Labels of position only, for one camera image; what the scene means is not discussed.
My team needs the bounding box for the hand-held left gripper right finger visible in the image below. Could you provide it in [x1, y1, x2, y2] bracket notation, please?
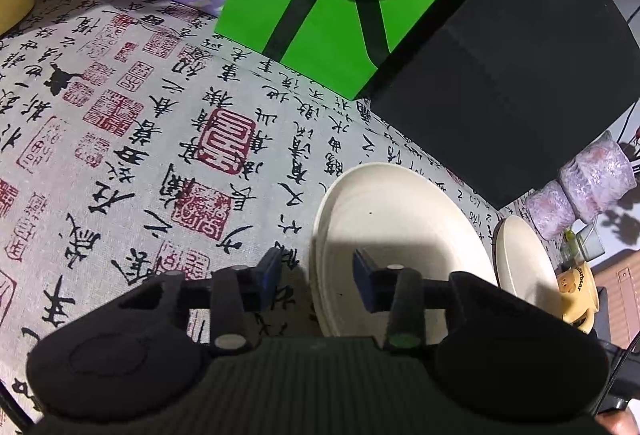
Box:
[351, 248, 506, 352]

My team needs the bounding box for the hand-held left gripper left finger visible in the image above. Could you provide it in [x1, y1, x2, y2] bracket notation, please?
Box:
[117, 246, 284, 357]

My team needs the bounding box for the beige ribbed case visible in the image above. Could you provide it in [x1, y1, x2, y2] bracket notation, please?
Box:
[592, 250, 640, 346]

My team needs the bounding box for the yellow mug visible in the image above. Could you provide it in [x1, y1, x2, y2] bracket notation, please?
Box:
[557, 263, 601, 331]

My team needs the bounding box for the clear drinking glass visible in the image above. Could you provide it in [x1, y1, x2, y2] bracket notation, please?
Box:
[564, 222, 608, 263]

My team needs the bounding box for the purple textured vase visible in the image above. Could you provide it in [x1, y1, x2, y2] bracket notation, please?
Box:
[526, 131, 638, 240]

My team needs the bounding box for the dark grey paper bag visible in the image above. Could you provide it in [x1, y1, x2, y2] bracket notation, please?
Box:
[367, 0, 640, 210]

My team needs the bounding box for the green paper bag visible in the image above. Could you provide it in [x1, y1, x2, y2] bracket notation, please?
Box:
[214, 0, 508, 100]

